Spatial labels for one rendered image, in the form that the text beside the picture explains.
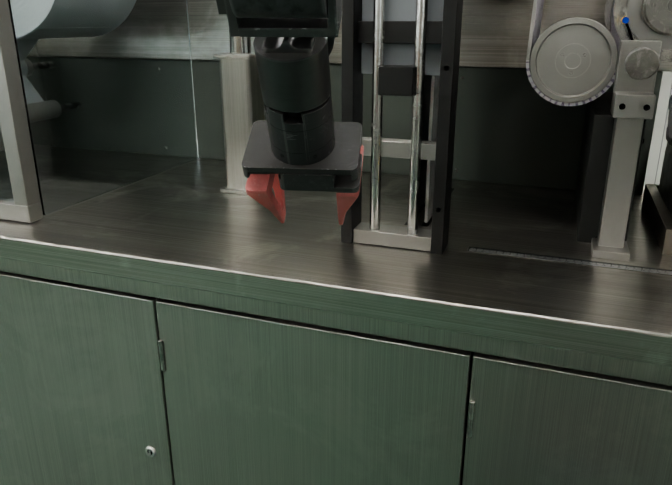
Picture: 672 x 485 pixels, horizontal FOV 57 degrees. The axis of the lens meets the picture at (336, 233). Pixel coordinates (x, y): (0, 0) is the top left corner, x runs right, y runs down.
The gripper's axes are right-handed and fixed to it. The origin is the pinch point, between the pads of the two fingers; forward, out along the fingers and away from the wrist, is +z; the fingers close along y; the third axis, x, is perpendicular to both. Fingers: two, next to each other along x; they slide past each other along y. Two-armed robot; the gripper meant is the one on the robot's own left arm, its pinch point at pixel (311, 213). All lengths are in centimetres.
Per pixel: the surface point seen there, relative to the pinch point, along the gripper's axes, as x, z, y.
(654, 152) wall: -224, 183, -143
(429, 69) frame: -34.1, 5.8, -12.2
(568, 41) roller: -41, 5, -32
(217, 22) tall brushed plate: -85, 28, 35
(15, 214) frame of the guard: -25, 29, 57
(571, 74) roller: -38, 9, -33
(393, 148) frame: -28.0, 15.3, -7.4
